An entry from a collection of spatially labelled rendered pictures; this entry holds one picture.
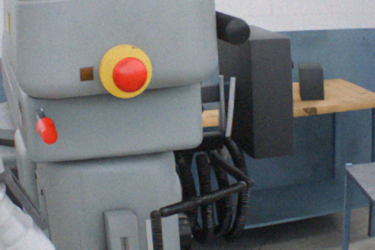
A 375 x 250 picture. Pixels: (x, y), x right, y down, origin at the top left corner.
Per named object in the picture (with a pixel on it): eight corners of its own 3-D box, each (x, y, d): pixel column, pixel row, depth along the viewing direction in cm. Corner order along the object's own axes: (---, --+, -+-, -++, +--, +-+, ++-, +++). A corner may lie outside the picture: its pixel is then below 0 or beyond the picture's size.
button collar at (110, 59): (153, 95, 110) (151, 44, 109) (102, 100, 109) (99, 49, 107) (149, 92, 112) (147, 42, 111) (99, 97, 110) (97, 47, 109)
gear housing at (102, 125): (208, 149, 125) (204, 73, 123) (29, 166, 119) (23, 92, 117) (152, 103, 157) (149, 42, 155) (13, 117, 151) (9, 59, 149)
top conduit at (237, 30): (251, 45, 117) (250, 17, 116) (220, 47, 116) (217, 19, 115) (168, 12, 160) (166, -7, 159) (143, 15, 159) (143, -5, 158)
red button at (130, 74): (150, 92, 107) (148, 56, 106) (115, 95, 106) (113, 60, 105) (143, 87, 110) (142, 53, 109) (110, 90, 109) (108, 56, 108)
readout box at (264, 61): (300, 154, 164) (296, 36, 160) (253, 160, 162) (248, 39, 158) (265, 131, 183) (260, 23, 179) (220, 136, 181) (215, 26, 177)
